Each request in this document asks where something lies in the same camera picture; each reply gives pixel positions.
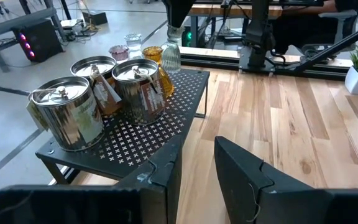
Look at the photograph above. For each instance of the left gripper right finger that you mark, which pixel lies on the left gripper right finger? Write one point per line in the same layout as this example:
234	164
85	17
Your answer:
247	193

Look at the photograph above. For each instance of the green glass candlestick holder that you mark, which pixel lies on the green glass candlestick holder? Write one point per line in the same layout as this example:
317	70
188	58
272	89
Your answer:
171	59

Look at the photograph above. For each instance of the small black box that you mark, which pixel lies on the small black box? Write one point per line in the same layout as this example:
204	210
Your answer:
95	17

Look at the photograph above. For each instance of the grey office chair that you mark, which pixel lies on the grey office chair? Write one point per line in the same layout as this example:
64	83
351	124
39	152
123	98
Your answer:
337	15

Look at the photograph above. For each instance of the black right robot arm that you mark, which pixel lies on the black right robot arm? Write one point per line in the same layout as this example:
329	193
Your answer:
258	31

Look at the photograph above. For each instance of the clear glass candlestick holder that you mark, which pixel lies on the clear glass candlestick holder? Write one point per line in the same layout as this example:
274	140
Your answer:
133	42

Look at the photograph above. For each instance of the candle tin brown vanilla label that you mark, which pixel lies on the candle tin brown vanilla label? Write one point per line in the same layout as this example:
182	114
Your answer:
135	102

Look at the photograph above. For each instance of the wooden workbench black legs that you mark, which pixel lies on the wooden workbench black legs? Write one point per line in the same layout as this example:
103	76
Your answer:
216	11

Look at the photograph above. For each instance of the black device green light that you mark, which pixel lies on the black device green light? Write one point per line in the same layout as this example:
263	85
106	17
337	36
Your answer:
187	35

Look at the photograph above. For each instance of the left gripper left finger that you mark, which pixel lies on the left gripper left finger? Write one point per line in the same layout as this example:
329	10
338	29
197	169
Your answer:
158	193

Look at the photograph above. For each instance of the silver candle tin green label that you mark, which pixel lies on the silver candle tin green label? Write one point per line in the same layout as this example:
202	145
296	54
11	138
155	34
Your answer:
73	124

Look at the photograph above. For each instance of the amber glass candlestick holder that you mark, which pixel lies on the amber glass candlestick holder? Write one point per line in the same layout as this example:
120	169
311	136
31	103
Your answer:
167	82

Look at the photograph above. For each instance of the person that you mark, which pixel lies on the person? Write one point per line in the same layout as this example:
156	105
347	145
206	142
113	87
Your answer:
303	31

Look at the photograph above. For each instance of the black perforated metal shelf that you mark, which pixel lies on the black perforated metal shelf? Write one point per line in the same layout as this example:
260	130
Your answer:
141	137

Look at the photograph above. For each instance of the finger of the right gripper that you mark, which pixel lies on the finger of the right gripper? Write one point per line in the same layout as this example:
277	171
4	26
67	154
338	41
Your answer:
172	12
184	12

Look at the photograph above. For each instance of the grey metal bench frame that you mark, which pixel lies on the grey metal bench frame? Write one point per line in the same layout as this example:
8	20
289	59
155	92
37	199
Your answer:
11	25

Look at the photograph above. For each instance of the black computer tower pink lights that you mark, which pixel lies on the black computer tower pink lights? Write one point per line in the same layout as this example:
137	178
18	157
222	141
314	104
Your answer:
42	40

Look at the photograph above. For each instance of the pink glass candlestick holder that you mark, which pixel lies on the pink glass candlestick holder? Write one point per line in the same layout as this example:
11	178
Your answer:
119	53

